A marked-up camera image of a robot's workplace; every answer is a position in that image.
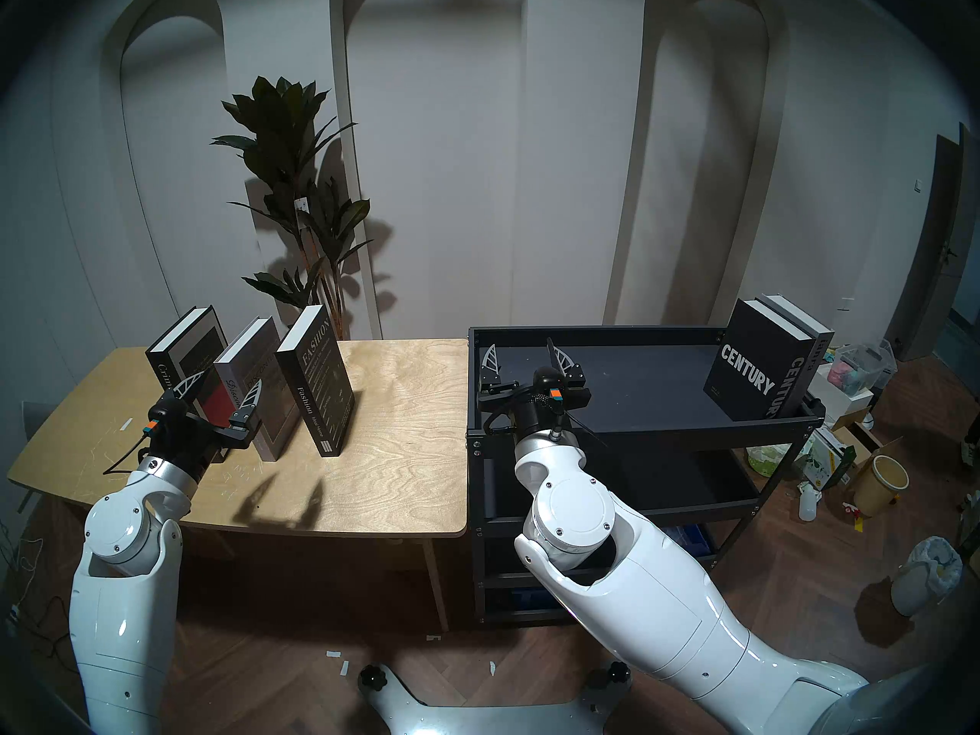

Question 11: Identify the white bin with bag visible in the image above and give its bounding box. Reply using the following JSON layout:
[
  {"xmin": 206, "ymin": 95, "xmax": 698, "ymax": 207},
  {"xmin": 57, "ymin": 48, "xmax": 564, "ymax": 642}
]
[{"xmin": 890, "ymin": 537, "xmax": 964, "ymax": 618}]

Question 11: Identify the light green plastic bag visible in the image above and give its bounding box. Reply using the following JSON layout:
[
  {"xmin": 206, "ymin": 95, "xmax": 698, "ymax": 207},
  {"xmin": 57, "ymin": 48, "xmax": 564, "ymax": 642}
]
[{"xmin": 746, "ymin": 443, "xmax": 805, "ymax": 479}]

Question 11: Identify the white floor cable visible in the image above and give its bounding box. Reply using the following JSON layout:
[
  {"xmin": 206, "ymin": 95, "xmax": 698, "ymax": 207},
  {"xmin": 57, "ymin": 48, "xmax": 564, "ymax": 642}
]
[{"xmin": 0, "ymin": 519, "xmax": 47, "ymax": 596}]

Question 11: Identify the brown cardboard box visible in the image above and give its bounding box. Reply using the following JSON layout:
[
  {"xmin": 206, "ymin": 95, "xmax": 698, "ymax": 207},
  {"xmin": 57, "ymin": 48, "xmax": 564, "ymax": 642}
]
[{"xmin": 835, "ymin": 416, "xmax": 897, "ymax": 466}]

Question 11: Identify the grey Discontent book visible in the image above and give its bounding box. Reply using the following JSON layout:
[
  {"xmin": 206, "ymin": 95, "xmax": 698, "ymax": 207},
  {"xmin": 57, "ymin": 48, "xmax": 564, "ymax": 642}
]
[{"xmin": 214, "ymin": 317, "xmax": 301, "ymax": 462}]

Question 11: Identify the light wooden display table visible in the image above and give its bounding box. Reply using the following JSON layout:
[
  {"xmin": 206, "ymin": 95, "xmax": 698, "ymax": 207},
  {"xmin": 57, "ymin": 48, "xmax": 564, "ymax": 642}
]
[{"xmin": 8, "ymin": 339, "xmax": 469, "ymax": 631}]

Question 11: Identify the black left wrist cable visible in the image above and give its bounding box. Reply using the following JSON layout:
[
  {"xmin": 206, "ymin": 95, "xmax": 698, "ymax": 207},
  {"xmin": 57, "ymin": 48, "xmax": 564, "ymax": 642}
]
[{"xmin": 103, "ymin": 431, "xmax": 154, "ymax": 475}]

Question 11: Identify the grey metal robot base plate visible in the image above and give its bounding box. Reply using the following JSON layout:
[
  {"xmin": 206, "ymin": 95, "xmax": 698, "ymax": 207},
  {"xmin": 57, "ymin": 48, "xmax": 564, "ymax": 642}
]
[{"xmin": 360, "ymin": 663, "xmax": 621, "ymax": 735}]

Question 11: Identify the blue plastic bin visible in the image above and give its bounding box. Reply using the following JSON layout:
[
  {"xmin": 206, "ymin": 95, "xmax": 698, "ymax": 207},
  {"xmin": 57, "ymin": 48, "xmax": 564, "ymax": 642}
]
[{"xmin": 509, "ymin": 584, "xmax": 567, "ymax": 610}]

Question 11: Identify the Crime and Punishment book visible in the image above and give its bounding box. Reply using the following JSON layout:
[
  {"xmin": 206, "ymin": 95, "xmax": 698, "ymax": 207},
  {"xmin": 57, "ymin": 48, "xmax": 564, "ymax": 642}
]
[{"xmin": 145, "ymin": 306, "xmax": 246, "ymax": 464}]

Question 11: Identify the black metal shelf cart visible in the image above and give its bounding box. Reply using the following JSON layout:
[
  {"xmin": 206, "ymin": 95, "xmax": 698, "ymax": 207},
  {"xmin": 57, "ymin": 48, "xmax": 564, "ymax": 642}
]
[{"xmin": 467, "ymin": 326, "xmax": 826, "ymax": 627}]

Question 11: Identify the dark door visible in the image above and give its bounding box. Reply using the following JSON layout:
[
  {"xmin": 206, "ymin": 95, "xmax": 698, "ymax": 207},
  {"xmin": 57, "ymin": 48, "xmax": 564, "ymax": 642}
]
[{"xmin": 892, "ymin": 125, "xmax": 980, "ymax": 363}]

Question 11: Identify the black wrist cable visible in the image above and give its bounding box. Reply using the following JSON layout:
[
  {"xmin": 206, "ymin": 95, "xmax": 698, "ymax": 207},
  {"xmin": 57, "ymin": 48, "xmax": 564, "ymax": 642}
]
[
  {"xmin": 103, "ymin": 431, "xmax": 154, "ymax": 475},
  {"xmin": 482, "ymin": 400, "xmax": 607, "ymax": 445}
]

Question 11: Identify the tall green potted plant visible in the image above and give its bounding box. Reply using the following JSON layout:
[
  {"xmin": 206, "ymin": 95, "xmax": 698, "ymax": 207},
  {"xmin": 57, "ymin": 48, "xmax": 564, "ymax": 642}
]
[{"xmin": 212, "ymin": 75, "xmax": 374, "ymax": 342}]

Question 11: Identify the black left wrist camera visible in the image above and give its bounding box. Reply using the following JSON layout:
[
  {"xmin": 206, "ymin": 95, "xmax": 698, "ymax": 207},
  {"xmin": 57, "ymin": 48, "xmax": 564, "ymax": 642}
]
[{"xmin": 147, "ymin": 399, "xmax": 190, "ymax": 436}]

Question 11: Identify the white cardboard box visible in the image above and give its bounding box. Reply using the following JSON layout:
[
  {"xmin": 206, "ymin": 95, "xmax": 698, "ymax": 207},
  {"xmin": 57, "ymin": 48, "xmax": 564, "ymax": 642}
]
[{"xmin": 808, "ymin": 364, "xmax": 874, "ymax": 424}]

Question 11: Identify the light grey Iaura book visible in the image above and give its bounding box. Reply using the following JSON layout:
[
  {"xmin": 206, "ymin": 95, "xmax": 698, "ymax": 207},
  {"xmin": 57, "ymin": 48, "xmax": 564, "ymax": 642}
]
[{"xmin": 766, "ymin": 293, "xmax": 835, "ymax": 405}]

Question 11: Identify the black Century book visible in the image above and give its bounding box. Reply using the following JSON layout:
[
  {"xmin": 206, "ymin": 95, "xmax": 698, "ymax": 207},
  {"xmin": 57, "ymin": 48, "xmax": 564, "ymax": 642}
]
[{"xmin": 703, "ymin": 299, "xmax": 816, "ymax": 422}]

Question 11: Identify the green and white carton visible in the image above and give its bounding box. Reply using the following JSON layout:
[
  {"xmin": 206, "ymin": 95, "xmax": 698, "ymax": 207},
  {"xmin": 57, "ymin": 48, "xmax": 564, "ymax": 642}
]
[{"xmin": 804, "ymin": 427, "xmax": 857, "ymax": 491}]

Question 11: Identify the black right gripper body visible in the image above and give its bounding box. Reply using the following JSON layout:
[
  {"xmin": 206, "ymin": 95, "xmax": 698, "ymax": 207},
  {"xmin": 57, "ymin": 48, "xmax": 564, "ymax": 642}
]
[{"xmin": 479, "ymin": 385, "xmax": 592, "ymax": 436}]

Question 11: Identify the beige bucket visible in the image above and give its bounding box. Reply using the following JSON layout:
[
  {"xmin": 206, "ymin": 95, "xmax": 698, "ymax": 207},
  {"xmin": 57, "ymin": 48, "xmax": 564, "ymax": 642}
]
[{"xmin": 851, "ymin": 456, "xmax": 910, "ymax": 518}]

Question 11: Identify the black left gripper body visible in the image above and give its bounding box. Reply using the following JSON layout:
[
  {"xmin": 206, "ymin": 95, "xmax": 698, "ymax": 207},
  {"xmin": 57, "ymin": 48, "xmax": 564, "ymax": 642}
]
[{"xmin": 149, "ymin": 400, "xmax": 253, "ymax": 478}]

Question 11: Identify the black floor cable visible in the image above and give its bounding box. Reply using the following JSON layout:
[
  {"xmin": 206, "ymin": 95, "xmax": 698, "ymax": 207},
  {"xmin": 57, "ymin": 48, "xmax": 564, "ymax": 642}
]
[{"xmin": 15, "ymin": 596, "xmax": 77, "ymax": 677}]

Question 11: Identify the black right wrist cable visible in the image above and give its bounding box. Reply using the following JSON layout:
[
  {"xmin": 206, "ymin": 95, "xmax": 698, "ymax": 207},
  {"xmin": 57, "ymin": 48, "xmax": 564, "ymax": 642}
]
[{"xmin": 482, "ymin": 400, "xmax": 607, "ymax": 445}]

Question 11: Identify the black Fashion book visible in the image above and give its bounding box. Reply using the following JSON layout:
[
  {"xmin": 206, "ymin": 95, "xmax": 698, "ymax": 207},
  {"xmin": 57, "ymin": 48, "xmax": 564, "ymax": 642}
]
[{"xmin": 276, "ymin": 305, "xmax": 354, "ymax": 457}]

